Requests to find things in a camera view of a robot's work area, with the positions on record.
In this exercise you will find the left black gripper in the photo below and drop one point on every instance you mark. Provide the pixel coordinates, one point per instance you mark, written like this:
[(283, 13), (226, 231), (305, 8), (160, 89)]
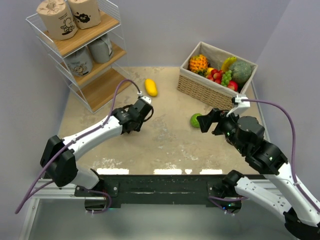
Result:
[(138, 129)]

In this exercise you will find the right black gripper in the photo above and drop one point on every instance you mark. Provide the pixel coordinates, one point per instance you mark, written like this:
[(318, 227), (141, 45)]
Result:
[(216, 114)]

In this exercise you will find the green bumpy citrus fruit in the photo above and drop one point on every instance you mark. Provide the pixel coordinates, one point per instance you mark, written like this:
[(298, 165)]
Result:
[(194, 121)]

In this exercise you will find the dark grey towel roll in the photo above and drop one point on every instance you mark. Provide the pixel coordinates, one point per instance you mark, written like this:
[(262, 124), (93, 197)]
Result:
[(101, 49)]

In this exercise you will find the grey paper towel roll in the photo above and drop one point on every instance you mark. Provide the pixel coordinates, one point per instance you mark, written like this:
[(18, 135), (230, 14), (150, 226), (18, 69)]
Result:
[(80, 62)]

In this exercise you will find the brown roll with black print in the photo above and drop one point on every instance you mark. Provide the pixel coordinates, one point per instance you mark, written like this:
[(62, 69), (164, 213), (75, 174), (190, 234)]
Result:
[(85, 12)]

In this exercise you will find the brown paper towel roll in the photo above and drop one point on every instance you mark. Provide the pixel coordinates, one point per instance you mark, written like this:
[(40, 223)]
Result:
[(57, 19)]

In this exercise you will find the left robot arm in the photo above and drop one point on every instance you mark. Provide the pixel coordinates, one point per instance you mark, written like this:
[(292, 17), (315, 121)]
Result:
[(60, 156)]

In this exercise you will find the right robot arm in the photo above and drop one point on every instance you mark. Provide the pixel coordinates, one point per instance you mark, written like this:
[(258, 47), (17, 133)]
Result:
[(300, 217)]

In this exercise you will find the yellow mango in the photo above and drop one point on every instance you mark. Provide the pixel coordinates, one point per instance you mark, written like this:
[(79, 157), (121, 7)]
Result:
[(151, 87)]

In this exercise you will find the woven fruit basket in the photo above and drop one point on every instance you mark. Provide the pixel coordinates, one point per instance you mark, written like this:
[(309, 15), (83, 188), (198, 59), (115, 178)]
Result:
[(199, 87)]

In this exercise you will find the red apples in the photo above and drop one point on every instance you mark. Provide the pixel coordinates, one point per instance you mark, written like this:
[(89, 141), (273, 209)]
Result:
[(216, 76)]

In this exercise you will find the green grapes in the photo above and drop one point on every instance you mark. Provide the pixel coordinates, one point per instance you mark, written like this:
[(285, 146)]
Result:
[(226, 78)]

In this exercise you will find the pineapple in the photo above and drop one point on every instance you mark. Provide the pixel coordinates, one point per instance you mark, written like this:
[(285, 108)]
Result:
[(198, 64)]

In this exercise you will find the green melon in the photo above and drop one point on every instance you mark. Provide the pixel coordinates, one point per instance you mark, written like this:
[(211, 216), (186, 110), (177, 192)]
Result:
[(240, 71)]

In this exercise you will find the yellow banana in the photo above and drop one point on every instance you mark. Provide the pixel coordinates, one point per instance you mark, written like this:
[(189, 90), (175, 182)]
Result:
[(226, 64)]

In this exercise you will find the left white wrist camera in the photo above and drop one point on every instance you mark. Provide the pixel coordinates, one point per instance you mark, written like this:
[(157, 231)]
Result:
[(145, 98)]

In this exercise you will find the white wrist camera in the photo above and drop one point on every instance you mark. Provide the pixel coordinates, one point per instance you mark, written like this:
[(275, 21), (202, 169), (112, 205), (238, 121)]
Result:
[(240, 104), (145, 98)]

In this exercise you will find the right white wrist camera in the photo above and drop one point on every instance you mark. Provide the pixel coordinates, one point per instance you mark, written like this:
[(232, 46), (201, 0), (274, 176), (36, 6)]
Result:
[(240, 104)]

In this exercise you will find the white wire wooden shelf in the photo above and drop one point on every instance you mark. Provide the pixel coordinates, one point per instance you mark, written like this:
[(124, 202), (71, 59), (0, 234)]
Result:
[(84, 40)]

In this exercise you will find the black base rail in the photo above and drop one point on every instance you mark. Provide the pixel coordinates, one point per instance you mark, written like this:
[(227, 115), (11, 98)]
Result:
[(201, 189)]

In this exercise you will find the aluminium frame rail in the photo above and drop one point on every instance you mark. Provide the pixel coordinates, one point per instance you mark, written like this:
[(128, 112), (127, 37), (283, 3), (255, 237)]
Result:
[(46, 191)]

